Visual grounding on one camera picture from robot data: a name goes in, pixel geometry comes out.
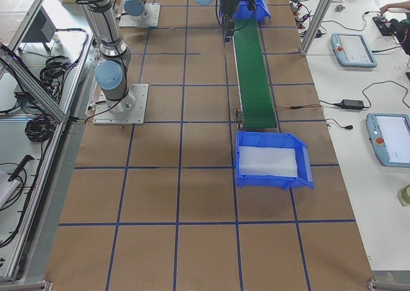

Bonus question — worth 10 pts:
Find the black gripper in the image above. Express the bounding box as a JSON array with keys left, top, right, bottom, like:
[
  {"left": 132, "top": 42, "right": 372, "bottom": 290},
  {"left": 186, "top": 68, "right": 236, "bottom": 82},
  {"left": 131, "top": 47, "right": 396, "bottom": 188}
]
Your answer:
[{"left": 220, "top": 0, "right": 256, "bottom": 42}]

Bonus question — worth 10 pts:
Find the blue bin left side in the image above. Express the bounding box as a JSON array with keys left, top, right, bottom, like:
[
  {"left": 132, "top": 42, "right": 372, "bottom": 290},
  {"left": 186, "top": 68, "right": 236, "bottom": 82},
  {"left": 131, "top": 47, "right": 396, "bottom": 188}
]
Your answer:
[{"left": 215, "top": 0, "right": 271, "bottom": 23}]

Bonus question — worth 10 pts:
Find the blue bin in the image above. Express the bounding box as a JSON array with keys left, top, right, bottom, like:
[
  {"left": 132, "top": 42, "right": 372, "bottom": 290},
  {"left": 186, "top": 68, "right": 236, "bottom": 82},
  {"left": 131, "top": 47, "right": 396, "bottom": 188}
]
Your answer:
[
  {"left": 215, "top": 0, "right": 271, "bottom": 23},
  {"left": 235, "top": 131, "right": 315, "bottom": 190}
]

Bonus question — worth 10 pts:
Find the green conveyor belt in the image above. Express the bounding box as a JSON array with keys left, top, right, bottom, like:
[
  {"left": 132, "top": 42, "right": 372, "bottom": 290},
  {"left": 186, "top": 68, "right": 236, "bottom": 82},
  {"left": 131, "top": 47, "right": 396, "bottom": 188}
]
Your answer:
[{"left": 233, "top": 19, "right": 277, "bottom": 129}]

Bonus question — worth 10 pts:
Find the teach pendant far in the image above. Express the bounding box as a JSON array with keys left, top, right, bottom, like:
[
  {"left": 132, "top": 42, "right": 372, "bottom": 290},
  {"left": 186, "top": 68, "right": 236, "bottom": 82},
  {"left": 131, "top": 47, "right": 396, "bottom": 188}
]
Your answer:
[{"left": 331, "top": 33, "right": 377, "bottom": 68}]

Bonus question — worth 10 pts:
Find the teach pendant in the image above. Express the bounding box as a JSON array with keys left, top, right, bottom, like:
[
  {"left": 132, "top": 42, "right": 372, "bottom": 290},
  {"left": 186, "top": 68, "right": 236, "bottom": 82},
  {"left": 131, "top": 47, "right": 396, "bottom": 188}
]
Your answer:
[
  {"left": 366, "top": 113, "right": 409, "bottom": 168},
  {"left": 331, "top": 33, "right": 377, "bottom": 68}
]

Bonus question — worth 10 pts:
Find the white foam pad right bin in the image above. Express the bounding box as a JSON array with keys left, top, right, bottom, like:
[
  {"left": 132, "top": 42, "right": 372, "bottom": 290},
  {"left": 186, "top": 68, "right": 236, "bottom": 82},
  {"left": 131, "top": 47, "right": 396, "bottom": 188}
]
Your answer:
[{"left": 239, "top": 146, "right": 298, "bottom": 177}]

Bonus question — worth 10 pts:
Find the black power adapter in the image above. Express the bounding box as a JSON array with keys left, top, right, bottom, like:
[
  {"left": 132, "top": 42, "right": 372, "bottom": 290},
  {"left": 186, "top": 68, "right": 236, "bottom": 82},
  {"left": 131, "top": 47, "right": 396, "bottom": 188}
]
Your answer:
[{"left": 334, "top": 99, "right": 365, "bottom": 110}]

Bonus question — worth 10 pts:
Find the blue bin right side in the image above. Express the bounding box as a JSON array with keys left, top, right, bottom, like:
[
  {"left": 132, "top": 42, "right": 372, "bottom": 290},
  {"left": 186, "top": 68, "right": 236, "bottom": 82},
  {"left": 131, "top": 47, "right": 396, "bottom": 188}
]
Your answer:
[{"left": 235, "top": 131, "right": 315, "bottom": 190}]

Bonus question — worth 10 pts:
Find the teach pendant near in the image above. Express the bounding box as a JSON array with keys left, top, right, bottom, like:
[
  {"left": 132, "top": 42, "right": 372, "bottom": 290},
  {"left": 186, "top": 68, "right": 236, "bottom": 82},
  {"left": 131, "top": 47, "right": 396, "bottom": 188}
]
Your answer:
[{"left": 366, "top": 113, "right": 409, "bottom": 168}]

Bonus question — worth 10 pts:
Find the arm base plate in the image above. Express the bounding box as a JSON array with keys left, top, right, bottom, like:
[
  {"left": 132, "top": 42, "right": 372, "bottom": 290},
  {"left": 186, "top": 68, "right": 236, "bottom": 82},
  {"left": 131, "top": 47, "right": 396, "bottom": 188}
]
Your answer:
[
  {"left": 119, "top": 3, "right": 161, "bottom": 28},
  {"left": 92, "top": 84, "right": 149, "bottom": 125}
]

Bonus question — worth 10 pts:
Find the aluminium frame post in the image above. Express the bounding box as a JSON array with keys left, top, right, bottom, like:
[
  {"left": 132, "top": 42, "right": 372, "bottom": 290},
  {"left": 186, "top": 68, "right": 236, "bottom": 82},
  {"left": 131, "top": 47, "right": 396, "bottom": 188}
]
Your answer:
[{"left": 300, "top": 0, "right": 332, "bottom": 56}]

